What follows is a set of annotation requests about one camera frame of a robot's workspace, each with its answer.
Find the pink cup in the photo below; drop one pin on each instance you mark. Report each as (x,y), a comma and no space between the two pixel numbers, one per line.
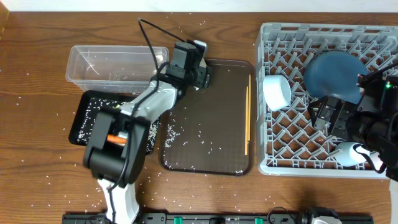
(376,163)

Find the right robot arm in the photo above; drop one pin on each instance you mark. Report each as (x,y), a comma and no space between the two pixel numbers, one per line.
(372,122)

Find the orange carrot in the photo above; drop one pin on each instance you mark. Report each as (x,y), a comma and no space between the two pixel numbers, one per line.
(116,139)

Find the dark blue plate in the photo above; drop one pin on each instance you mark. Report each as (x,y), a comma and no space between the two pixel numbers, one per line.
(334,74)

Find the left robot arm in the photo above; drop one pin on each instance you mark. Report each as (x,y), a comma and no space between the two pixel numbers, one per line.
(117,174)

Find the black plastic bin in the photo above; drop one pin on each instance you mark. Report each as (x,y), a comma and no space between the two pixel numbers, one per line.
(120,97)

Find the dark brown serving tray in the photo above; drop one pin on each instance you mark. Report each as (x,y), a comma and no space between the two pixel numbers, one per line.
(205,131)

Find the grey dishwasher rack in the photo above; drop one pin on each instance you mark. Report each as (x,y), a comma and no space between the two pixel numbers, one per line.
(287,143)

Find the small blue cup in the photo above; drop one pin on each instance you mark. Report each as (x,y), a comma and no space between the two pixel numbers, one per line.
(350,154)

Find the light blue rice bowl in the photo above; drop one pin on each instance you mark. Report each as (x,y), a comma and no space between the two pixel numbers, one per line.
(277,92)

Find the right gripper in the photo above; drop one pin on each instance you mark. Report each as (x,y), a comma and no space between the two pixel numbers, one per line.
(333,114)

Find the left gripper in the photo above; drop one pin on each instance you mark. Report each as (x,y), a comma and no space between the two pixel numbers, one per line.
(204,78)

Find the clear plastic bin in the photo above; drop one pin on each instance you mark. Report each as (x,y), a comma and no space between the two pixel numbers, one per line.
(113,68)

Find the wooden chopstick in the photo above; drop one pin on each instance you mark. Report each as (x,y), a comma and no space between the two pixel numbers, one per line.
(246,122)
(249,127)

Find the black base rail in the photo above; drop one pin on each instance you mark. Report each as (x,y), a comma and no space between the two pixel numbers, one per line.
(277,215)

